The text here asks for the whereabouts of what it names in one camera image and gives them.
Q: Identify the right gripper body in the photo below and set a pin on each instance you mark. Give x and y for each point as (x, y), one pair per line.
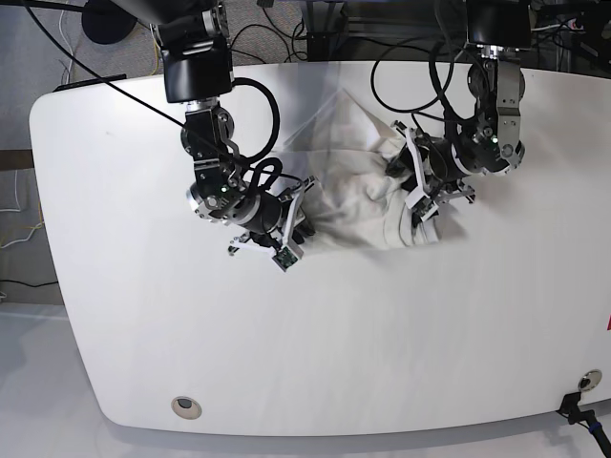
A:
(268, 220)

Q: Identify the silver table grommet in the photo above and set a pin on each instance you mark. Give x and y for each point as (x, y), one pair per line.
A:
(590, 380)
(186, 408)

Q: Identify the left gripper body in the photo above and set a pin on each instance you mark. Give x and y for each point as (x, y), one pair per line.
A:
(435, 171)

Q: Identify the silver table grommet left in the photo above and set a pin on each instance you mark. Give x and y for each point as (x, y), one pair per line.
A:
(186, 408)

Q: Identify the black clamp with cable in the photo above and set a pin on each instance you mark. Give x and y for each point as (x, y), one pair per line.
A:
(569, 409)

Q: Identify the white printed T-shirt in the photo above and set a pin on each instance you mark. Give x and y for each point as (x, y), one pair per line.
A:
(353, 204)

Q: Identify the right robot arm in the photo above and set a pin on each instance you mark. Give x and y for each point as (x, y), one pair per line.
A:
(230, 188)

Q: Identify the silver table grommet right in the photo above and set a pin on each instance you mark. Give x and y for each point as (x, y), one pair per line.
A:
(590, 380)

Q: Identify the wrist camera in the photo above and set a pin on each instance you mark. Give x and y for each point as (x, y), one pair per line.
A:
(287, 257)
(421, 204)

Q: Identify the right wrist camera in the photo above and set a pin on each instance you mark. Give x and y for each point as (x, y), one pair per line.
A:
(287, 257)

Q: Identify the black metal frame post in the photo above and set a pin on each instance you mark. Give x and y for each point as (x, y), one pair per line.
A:
(325, 24)

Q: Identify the black round stand base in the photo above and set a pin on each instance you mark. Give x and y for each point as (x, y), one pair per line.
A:
(105, 23)

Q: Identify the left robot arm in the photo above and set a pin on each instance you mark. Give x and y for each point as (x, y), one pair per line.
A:
(487, 142)

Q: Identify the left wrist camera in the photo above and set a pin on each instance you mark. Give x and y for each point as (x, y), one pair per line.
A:
(421, 204)

